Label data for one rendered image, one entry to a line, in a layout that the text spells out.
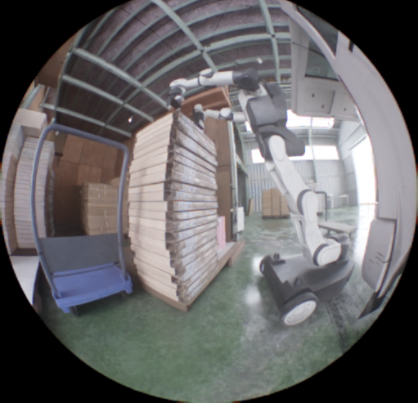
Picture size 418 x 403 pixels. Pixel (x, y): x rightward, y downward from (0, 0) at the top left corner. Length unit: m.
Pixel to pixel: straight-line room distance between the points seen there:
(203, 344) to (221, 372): 0.17
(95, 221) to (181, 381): 1.92
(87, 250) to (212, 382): 0.70
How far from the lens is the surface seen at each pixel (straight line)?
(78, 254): 0.65
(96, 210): 2.02
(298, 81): 1.59
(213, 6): 2.31
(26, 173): 1.86
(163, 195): 0.54
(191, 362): 0.64
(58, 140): 4.62
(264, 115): 0.76
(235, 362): 0.64
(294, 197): 0.69
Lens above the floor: 0.61
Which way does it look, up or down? 5 degrees up
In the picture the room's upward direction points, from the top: 1 degrees counter-clockwise
